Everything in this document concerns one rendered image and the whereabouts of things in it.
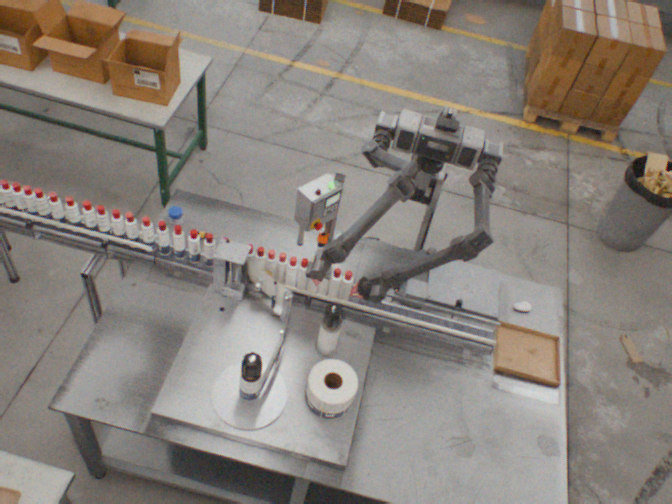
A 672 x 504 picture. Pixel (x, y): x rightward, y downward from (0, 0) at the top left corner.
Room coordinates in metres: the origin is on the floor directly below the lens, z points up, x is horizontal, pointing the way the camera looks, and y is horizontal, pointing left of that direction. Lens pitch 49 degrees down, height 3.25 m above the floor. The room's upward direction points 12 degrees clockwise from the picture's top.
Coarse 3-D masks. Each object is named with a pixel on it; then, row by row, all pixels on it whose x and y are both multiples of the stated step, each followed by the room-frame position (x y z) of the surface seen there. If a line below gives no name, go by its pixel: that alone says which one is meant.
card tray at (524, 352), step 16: (496, 336) 1.77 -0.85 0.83; (512, 336) 1.79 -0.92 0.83; (528, 336) 1.81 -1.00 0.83; (544, 336) 1.82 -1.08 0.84; (560, 336) 1.82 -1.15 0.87; (496, 352) 1.68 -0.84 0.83; (512, 352) 1.69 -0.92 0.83; (528, 352) 1.71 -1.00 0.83; (544, 352) 1.73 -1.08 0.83; (560, 352) 1.73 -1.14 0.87; (496, 368) 1.58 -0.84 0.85; (512, 368) 1.61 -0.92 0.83; (528, 368) 1.63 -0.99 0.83; (544, 368) 1.64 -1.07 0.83; (560, 368) 1.64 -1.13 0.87
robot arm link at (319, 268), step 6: (324, 246) 1.59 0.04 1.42; (330, 246) 1.58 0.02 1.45; (324, 252) 1.56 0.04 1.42; (324, 258) 1.54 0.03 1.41; (330, 258) 1.56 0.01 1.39; (312, 264) 1.52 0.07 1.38; (318, 264) 1.52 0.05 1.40; (324, 264) 1.51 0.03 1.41; (330, 264) 1.54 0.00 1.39; (312, 270) 1.49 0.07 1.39; (318, 270) 1.48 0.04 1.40; (324, 270) 1.49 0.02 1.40; (312, 276) 1.48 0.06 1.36; (318, 276) 1.48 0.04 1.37
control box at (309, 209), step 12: (324, 180) 1.90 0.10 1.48; (300, 192) 1.81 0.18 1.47; (312, 192) 1.82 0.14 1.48; (324, 192) 1.83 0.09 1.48; (336, 192) 1.86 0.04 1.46; (300, 204) 1.80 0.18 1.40; (312, 204) 1.77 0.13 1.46; (324, 204) 1.81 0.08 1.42; (300, 216) 1.80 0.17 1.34; (312, 216) 1.77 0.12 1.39; (336, 216) 1.88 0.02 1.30; (312, 228) 1.77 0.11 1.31
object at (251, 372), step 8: (248, 360) 1.17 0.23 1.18; (256, 360) 1.18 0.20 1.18; (248, 368) 1.14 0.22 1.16; (256, 368) 1.15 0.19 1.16; (240, 376) 1.16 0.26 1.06; (248, 376) 1.14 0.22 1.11; (256, 376) 1.15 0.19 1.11; (240, 384) 1.15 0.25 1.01; (248, 384) 1.14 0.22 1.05; (256, 384) 1.15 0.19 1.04; (240, 392) 1.15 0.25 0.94; (248, 392) 1.14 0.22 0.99; (256, 392) 1.15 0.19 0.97; (248, 400) 1.14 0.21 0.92; (256, 400) 1.15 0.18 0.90
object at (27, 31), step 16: (0, 0) 3.35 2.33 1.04; (16, 0) 3.36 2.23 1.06; (32, 0) 3.37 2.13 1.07; (0, 16) 3.33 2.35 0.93; (16, 16) 3.33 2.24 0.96; (32, 16) 3.33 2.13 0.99; (0, 32) 3.06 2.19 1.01; (16, 32) 3.33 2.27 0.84; (32, 32) 3.14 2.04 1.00; (48, 32) 3.29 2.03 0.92; (0, 48) 3.07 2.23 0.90; (16, 48) 3.06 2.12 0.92; (32, 48) 3.09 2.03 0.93; (16, 64) 3.06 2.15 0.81; (32, 64) 3.08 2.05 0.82
